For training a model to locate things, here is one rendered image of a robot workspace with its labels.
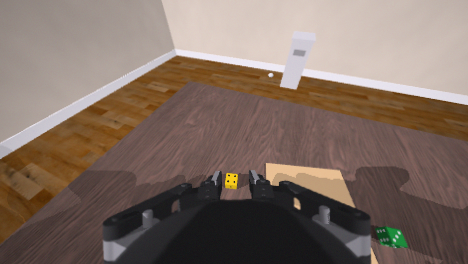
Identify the yellow die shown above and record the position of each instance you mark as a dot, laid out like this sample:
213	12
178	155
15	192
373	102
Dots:
231	181

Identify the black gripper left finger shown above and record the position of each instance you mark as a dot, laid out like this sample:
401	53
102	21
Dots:
121	229

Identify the green die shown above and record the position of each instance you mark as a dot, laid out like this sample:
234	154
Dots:
391	237

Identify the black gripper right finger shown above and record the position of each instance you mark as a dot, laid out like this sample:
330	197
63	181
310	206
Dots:
350	225

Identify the beige square mat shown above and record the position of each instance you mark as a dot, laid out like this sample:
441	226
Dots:
324	181

